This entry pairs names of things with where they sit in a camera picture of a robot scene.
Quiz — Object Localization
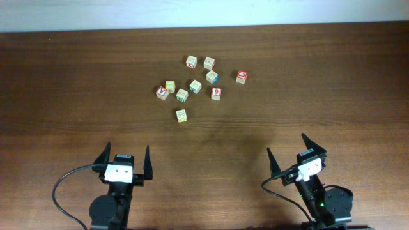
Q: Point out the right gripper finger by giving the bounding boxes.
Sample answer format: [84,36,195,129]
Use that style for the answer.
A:
[301,133,327,157]
[266,148,281,178]

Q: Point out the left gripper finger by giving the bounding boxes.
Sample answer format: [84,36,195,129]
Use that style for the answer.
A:
[92,142,111,172]
[143,146,153,180]

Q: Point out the wooden block yellow K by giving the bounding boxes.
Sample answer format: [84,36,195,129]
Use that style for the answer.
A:
[176,109,187,123]

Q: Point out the wooden block red U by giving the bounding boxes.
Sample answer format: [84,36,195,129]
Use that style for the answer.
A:
[236,70,248,84]

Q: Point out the wooden block red 9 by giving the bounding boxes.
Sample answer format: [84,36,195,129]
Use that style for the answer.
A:
[211,88,222,100]

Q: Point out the wooden block blue side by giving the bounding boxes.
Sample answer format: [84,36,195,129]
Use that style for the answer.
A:
[206,70,219,84]

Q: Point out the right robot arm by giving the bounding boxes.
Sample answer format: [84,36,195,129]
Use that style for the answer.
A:
[261,134,353,229]

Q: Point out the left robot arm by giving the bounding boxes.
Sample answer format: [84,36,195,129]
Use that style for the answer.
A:
[89,143,153,230]

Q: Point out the wooden block red A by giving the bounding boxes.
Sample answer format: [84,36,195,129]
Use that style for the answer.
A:
[156,86,169,100]

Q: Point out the wooden block green side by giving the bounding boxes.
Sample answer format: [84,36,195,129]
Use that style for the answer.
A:
[176,89,189,102]

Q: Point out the wooden block teal side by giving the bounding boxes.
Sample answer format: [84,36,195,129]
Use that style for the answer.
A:
[189,80,202,94]

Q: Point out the wooden block red X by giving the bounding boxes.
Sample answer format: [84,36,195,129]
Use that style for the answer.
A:
[185,56,197,69]

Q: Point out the plain wooden block top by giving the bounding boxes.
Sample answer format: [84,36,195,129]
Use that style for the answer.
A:
[203,57,215,70]

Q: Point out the right black cable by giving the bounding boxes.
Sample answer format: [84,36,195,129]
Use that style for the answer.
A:
[261,168,317,224]

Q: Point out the black cable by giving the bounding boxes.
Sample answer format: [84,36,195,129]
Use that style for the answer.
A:
[52,164,106,230]
[261,168,317,224]

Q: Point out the left black cable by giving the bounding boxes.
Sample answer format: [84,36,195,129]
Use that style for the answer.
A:
[52,164,106,230]

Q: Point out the wooden block yellow frame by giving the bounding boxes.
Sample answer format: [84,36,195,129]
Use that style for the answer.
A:
[166,80,176,93]

